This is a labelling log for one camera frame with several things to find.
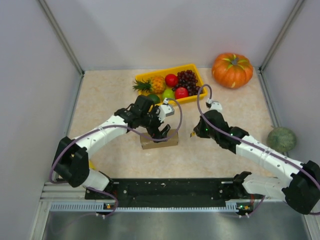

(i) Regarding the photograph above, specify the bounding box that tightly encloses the brown cardboard express box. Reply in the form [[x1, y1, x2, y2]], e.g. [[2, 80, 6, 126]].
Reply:
[[140, 133, 179, 150]]

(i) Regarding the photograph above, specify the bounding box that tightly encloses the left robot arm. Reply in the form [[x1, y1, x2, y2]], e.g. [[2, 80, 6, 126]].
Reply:
[[52, 95, 175, 191]]

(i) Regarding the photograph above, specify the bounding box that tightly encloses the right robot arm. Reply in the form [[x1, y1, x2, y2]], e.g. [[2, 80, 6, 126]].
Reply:
[[191, 109, 320, 216]]

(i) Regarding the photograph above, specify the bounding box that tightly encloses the dark green lime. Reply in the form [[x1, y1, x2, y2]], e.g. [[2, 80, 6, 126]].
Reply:
[[147, 94, 161, 104]]

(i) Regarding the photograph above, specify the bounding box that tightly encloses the green pear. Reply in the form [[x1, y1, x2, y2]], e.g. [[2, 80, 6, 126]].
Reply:
[[162, 88, 175, 100]]

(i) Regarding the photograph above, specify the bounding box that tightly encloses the toy pineapple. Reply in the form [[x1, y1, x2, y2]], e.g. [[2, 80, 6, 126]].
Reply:
[[132, 76, 167, 94]]

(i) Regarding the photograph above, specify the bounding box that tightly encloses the red apple front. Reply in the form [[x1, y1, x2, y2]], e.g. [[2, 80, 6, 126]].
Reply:
[[174, 87, 189, 100]]

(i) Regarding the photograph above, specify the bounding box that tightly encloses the red apple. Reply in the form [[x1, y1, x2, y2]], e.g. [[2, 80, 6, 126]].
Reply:
[[174, 87, 189, 100], [164, 73, 179, 88]]

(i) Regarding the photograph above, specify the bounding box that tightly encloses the red apple back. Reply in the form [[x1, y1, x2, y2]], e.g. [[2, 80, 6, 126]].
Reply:
[[164, 73, 179, 88]]

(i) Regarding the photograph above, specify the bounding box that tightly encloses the yellow plastic tray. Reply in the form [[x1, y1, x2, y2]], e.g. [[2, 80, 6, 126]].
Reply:
[[135, 63, 209, 106]]

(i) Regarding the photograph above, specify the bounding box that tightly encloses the purple grape bunch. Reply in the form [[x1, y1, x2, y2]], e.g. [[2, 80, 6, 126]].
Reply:
[[172, 69, 200, 96]]

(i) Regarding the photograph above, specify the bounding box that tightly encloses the orange pumpkin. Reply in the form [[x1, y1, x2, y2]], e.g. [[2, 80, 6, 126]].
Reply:
[[211, 52, 254, 89]]

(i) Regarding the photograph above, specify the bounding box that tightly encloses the yellow mesh bag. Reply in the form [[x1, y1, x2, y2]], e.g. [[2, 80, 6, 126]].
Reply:
[[88, 160, 96, 170]]

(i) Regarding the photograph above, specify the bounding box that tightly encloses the green melon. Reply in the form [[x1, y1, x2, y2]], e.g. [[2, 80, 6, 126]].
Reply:
[[266, 127, 298, 153]]

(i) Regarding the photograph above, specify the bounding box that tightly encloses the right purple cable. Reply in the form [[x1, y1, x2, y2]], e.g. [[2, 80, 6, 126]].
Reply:
[[196, 84, 320, 216]]

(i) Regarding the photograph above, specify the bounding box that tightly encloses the purple cable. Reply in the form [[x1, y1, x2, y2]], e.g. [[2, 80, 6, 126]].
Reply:
[[196, 84, 320, 216], [48, 97, 184, 218]]

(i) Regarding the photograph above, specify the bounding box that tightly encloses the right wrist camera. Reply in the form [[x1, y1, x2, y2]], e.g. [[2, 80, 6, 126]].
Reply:
[[205, 99, 223, 113]]

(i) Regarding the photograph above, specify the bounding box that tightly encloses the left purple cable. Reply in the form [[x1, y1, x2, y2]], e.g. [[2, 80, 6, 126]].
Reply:
[[48, 97, 184, 218]]

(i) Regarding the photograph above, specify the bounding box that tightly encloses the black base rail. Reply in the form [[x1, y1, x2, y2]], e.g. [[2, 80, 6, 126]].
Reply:
[[83, 177, 266, 208]]

